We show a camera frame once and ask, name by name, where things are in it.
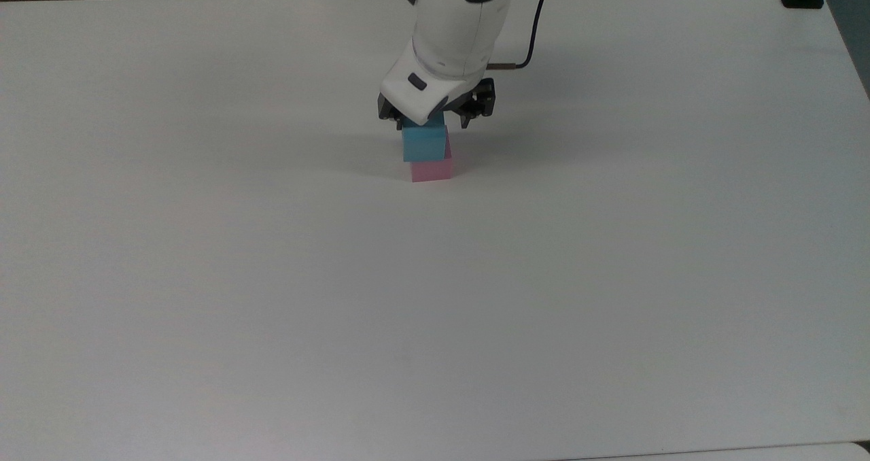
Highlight pink cube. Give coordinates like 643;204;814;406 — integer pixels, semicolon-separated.
410;131;455;183

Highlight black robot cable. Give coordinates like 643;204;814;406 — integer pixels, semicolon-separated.
487;0;568;71

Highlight blue cube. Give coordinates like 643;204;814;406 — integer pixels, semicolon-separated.
402;112;449;163

